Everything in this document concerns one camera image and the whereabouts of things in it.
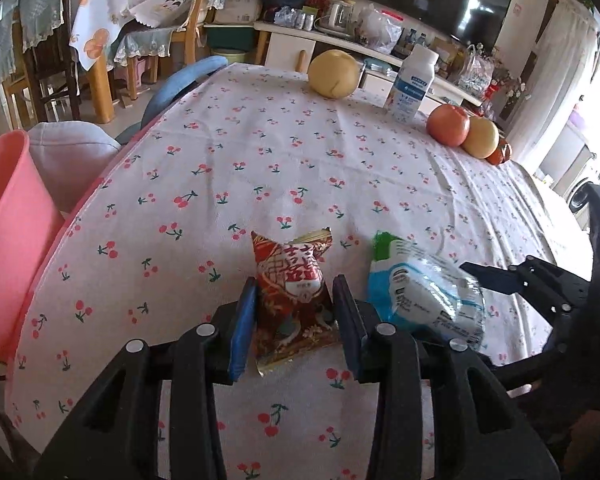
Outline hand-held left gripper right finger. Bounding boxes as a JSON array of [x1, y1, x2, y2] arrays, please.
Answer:
[[331, 275, 561, 480]]

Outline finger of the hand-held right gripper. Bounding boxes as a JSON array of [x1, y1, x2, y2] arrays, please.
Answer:
[[459, 255, 593, 313], [492, 310, 577, 391]]

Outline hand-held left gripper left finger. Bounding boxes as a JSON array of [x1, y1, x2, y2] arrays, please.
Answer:
[[32, 276, 258, 480]]

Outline red patterned snack packet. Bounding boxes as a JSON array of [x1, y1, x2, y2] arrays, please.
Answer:
[[250, 227, 343, 376]]

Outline blue and white packet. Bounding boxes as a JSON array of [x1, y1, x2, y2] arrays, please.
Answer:
[[367, 230, 486, 353]]

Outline pink plastic bin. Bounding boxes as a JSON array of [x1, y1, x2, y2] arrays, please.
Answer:
[[0, 130, 66, 363]]

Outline washing machine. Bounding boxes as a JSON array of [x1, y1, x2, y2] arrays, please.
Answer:
[[565, 150, 600, 212]]

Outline red apple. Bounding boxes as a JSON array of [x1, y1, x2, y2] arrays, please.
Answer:
[[426, 103, 471, 148]]

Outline cherry print tablecloth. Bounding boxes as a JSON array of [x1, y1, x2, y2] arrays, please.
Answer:
[[5, 62, 596, 480]]

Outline white curtain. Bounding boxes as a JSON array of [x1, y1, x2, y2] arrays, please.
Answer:
[[505, 0, 600, 161]]

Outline printed plastic bag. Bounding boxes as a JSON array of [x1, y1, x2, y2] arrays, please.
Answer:
[[457, 45, 496, 97]]

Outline white bottle with blue label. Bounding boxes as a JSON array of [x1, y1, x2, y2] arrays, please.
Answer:
[[384, 44, 440, 122]]

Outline white cushion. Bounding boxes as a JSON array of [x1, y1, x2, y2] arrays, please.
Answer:
[[27, 122, 123, 213]]

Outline blue padded chair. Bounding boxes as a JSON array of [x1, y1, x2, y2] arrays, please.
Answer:
[[115, 56, 229, 146]]

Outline green waste bin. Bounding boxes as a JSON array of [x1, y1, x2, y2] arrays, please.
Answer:
[[210, 47, 248, 65]]

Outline clear plastic bag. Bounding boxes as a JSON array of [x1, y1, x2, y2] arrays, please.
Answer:
[[360, 5, 404, 54]]

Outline dark green crate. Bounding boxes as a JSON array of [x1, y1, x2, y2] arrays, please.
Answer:
[[207, 25, 256, 51]]

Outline white kettle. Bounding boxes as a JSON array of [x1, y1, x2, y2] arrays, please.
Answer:
[[325, 0, 357, 32]]

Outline light wooden chair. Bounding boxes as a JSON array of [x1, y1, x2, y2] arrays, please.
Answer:
[[177, 0, 223, 61]]

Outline white printed box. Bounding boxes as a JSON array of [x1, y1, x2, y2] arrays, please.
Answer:
[[215, 0, 263, 24]]

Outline dark wooden chair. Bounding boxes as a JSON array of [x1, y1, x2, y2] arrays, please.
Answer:
[[0, 0, 83, 128]]

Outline orange print table cloth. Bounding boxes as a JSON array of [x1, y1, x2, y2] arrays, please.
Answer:
[[69, 0, 201, 72]]

